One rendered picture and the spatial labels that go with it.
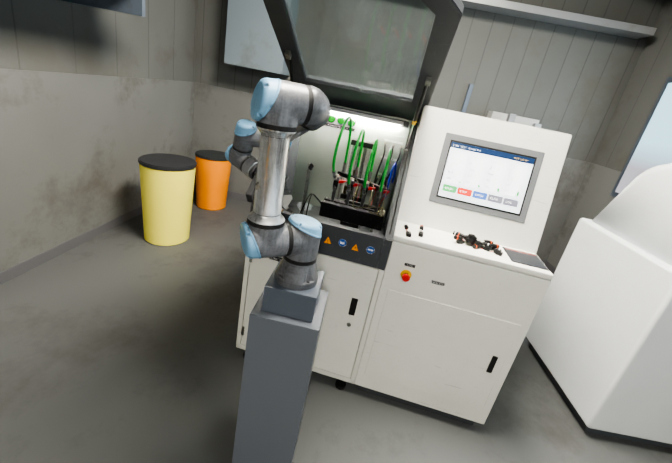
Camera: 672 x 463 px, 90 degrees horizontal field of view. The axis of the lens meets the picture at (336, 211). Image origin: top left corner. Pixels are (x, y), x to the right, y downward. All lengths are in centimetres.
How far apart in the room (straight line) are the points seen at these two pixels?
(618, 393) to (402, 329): 121
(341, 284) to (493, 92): 300
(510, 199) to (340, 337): 110
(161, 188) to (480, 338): 250
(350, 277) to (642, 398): 168
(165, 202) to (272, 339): 208
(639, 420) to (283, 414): 195
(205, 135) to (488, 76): 326
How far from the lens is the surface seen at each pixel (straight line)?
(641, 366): 243
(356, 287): 171
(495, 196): 184
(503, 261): 168
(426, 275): 165
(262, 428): 157
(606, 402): 252
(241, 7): 399
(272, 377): 137
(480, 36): 414
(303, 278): 116
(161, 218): 318
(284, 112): 95
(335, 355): 198
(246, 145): 134
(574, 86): 446
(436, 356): 191
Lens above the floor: 156
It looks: 20 degrees down
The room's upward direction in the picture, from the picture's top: 11 degrees clockwise
